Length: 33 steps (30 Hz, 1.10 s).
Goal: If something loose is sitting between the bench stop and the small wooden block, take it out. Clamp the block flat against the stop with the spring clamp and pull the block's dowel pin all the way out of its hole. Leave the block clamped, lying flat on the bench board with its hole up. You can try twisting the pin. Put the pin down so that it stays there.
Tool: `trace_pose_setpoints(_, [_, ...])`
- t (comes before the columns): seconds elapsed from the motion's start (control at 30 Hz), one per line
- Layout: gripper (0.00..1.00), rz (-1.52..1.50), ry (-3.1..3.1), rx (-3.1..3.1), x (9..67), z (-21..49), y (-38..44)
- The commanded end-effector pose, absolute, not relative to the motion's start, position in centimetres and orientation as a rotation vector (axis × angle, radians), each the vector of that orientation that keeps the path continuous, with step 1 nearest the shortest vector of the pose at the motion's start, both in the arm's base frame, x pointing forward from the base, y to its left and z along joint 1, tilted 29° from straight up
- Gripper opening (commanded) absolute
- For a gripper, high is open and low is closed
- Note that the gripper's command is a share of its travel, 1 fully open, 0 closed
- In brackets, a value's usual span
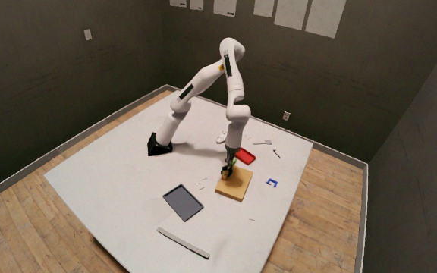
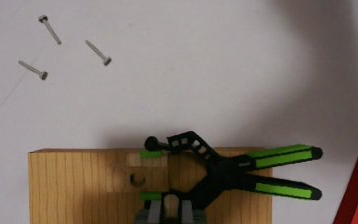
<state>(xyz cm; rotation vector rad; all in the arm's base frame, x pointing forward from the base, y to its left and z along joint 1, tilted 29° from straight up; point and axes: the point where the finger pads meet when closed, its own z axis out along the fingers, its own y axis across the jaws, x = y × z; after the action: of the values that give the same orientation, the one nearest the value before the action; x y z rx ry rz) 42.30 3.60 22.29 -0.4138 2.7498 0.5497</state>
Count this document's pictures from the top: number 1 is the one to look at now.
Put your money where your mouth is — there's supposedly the red shallow tray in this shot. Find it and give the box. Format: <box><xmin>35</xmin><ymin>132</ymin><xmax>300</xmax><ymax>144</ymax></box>
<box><xmin>235</xmin><ymin>147</ymin><xmax>256</xmax><ymax>166</ymax></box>

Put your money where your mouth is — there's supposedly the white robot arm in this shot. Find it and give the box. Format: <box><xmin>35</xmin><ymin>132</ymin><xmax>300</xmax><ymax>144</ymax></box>
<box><xmin>156</xmin><ymin>38</ymin><xmax>250</xmax><ymax>149</ymax></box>

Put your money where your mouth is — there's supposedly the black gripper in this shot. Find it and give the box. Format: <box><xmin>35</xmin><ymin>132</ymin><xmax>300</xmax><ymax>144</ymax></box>
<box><xmin>225</xmin><ymin>144</ymin><xmax>241</xmax><ymax>167</ymax></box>

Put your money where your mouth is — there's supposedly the grey flat bar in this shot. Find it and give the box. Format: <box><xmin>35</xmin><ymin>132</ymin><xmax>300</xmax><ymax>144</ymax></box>
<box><xmin>157</xmin><ymin>227</ymin><xmax>210</xmax><ymax>259</ymax></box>
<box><xmin>253</xmin><ymin>140</ymin><xmax>272</xmax><ymax>145</ymax></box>

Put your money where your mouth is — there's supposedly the black spring clamp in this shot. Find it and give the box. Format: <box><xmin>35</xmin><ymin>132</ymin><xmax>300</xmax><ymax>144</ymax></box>
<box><xmin>221</xmin><ymin>159</ymin><xmax>237</xmax><ymax>177</ymax></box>

